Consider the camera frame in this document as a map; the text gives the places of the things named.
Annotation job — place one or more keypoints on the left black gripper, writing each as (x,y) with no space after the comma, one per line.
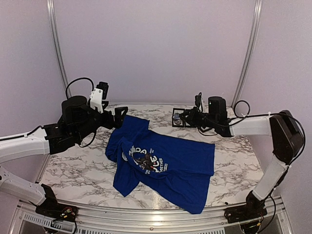
(118,123)

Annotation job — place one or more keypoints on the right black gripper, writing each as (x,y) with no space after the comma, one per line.
(191,119)

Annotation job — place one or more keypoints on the dark blue round brooch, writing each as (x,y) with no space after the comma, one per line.
(176,118)

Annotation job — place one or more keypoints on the blue printed t-shirt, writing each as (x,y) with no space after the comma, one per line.
(177,169)

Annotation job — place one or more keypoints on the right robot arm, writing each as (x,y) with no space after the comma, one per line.
(285,135)

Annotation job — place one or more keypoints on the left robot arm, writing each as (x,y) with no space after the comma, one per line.
(78,120)

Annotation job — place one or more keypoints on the black wire frame cube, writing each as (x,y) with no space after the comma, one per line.
(181,111)

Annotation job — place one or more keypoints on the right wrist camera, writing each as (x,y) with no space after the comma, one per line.
(198,102)

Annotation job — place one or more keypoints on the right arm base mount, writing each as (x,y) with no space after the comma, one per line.
(254,208)

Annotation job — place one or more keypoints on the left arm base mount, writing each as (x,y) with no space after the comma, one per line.
(52,208)

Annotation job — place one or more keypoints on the left aluminium corner post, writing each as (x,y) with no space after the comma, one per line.
(56,42)

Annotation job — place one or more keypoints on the aluminium corner post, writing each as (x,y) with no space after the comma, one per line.
(249,52)
(56,42)

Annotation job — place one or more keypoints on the right aluminium corner post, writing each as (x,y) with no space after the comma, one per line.
(249,52)

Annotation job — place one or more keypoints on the aluminium front rail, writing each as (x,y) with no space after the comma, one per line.
(93,219)

